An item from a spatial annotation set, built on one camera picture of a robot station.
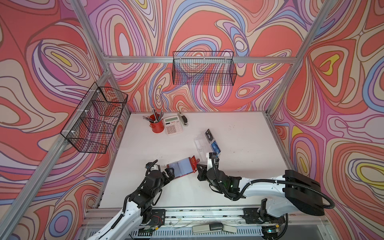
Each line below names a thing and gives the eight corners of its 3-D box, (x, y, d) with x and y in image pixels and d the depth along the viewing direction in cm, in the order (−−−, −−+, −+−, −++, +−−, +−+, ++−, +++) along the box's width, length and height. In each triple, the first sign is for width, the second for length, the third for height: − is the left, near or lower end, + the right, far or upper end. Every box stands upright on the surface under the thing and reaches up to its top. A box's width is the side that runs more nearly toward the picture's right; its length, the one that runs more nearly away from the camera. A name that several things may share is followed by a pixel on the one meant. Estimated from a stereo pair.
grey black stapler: (185, 127, 113) (185, 123, 109) (177, 116, 119) (176, 112, 116) (189, 125, 114) (189, 121, 110) (181, 115, 121) (180, 111, 117)
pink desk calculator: (166, 136, 107) (165, 133, 104) (163, 121, 117) (162, 117, 114) (183, 133, 109) (183, 129, 106) (179, 118, 119) (179, 115, 116)
